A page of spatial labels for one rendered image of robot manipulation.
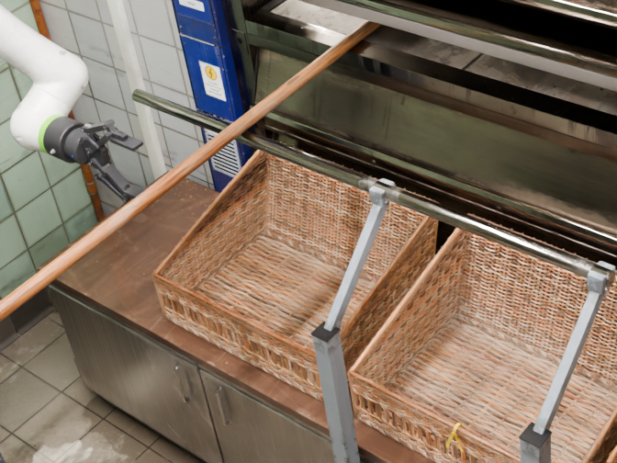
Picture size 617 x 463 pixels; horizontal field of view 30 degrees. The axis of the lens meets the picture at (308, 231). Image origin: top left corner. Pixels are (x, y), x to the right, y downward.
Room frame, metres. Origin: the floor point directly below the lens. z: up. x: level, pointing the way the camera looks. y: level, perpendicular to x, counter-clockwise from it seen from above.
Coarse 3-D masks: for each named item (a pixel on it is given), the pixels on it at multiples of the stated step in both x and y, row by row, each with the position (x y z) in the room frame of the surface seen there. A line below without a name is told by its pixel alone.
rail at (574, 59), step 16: (352, 0) 2.11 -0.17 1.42; (368, 0) 2.08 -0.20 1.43; (400, 16) 2.02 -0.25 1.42; (416, 16) 2.00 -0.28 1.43; (432, 16) 1.98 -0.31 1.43; (464, 32) 1.91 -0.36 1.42; (480, 32) 1.89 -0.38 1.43; (496, 32) 1.88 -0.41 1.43; (512, 48) 1.84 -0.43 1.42; (528, 48) 1.81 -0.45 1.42; (544, 48) 1.79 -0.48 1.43; (576, 64) 1.74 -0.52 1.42; (592, 64) 1.72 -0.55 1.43; (608, 64) 1.70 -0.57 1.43
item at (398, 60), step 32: (256, 32) 2.54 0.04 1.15; (288, 32) 2.46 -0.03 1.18; (320, 32) 2.43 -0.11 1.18; (352, 64) 2.32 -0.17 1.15; (384, 64) 2.25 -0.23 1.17; (416, 64) 2.22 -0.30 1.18; (448, 96) 2.13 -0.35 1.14; (480, 96) 2.06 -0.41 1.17; (512, 96) 2.03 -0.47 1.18; (544, 96) 2.01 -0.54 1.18; (576, 128) 1.90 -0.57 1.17; (608, 128) 1.86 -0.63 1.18
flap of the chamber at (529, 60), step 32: (320, 0) 2.17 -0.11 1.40; (384, 0) 2.12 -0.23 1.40; (416, 0) 2.11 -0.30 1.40; (448, 0) 2.10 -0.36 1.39; (480, 0) 2.09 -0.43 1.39; (416, 32) 1.99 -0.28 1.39; (448, 32) 1.94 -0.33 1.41; (512, 32) 1.91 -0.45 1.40; (544, 32) 1.90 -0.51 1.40; (576, 32) 1.89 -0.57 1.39; (608, 32) 1.88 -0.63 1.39; (544, 64) 1.78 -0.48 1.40
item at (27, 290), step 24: (336, 48) 2.30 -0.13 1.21; (312, 72) 2.23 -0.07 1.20; (288, 96) 2.17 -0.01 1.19; (240, 120) 2.07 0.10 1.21; (216, 144) 2.00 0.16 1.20; (192, 168) 1.95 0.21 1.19; (144, 192) 1.87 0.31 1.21; (120, 216) 1.81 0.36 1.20; (96, 240) 1.76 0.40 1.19; (72, 264) 1.71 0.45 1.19; (24, 288) 1.64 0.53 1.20; (0, 312) 1.59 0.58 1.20
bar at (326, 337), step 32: (224, 128) 2.11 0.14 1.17; (288, 160) 1.97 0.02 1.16; (320, 160) 1.92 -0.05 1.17; (384, 192) 1.79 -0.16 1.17; (480, 224) 1.64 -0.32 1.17; (352, 256) 1.74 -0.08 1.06; (544, 256) 1.53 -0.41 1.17; (576, 256) 1.51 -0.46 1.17; (352, 288) 1.71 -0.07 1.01; (608, 288) 1.44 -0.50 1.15; (320, 352) 1.64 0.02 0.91; (576, 352) 1.39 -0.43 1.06; (320, 384) 1.66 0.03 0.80; (352, 416) 1.65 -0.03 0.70; (544, 416) 1.33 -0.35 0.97; (352, 448) 1.64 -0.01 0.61; (544, 448) 1.30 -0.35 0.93
